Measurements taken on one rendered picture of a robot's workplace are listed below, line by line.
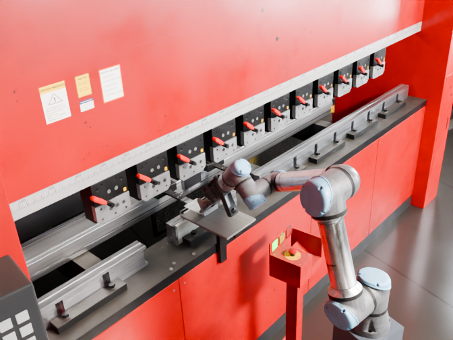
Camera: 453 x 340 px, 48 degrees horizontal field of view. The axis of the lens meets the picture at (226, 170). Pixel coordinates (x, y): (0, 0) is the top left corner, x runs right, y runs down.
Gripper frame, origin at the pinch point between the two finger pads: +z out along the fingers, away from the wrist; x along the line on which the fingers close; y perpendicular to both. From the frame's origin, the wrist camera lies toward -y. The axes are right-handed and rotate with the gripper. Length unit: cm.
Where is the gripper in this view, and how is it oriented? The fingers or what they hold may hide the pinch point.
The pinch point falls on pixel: (207, 209)
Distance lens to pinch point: 219.9
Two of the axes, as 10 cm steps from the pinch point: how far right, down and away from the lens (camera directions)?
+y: -5.9, -7.9, 1.5
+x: -6.7, 3.8, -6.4
